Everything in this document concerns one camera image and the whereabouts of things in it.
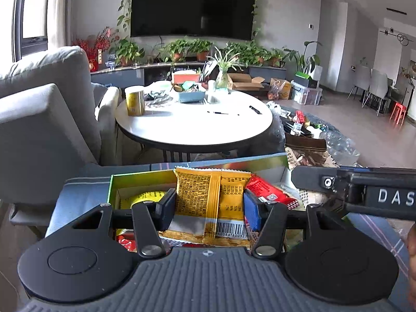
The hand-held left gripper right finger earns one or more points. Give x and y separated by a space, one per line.
253 209

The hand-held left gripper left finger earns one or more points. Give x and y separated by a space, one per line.
167 208

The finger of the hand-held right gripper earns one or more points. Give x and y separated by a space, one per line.
312 178

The red and white long packet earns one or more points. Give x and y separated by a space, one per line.
269 190

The green cardboard box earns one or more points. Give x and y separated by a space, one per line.
143 178

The person's right hand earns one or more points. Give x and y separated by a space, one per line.
413 260

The clear plastic bag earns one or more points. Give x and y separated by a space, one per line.
343 148

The small red box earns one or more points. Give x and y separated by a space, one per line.
299 117

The red stool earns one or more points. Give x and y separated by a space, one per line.
398 112

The clear storage box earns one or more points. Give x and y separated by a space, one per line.
307 94

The round white table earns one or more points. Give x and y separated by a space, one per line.
195 126

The black pen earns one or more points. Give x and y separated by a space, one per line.
217 113

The tall plant in white pot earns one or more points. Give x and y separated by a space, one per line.
312 71

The white dining chair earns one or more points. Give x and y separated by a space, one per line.
360 83
378 87

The yellow tin can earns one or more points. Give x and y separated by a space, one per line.
135 101

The blue plastic basket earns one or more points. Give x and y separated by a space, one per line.
191 97

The open cardboard box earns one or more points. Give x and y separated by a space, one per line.
245 81

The potted green plant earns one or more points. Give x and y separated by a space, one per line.
201 50
276 58
175 50
256 55
126 53

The orange box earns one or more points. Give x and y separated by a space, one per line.
186 78

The spider plant in glass vase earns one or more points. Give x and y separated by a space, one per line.
223 74

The grey armchair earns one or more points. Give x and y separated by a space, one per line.
42 113

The red flower decoration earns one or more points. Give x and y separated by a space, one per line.
96 48

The beige curtain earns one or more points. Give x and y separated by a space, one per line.
61 9

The dark framed window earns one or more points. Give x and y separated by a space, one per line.
34 13

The black wall television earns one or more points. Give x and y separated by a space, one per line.
191 3

